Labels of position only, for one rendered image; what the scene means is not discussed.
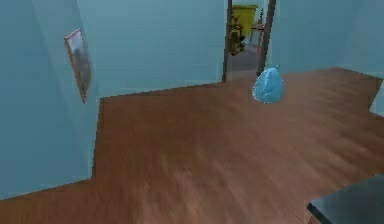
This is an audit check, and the blue garbage bag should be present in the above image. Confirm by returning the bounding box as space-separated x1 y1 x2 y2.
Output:
251 65 285 104

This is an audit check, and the brown house plant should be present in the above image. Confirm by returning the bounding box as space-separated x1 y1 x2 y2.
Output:
227 12 246 57

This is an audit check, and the brown wooden chair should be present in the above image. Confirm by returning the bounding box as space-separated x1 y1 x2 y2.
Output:
249 8 267 52

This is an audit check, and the yellow bin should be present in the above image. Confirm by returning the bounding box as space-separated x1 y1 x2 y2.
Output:
232 4 259 38

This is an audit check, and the black table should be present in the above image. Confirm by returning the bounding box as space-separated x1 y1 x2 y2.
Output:
306 173 384 224

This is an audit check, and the framed wall picture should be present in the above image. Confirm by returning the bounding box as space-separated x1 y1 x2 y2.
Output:
63 28 93 105

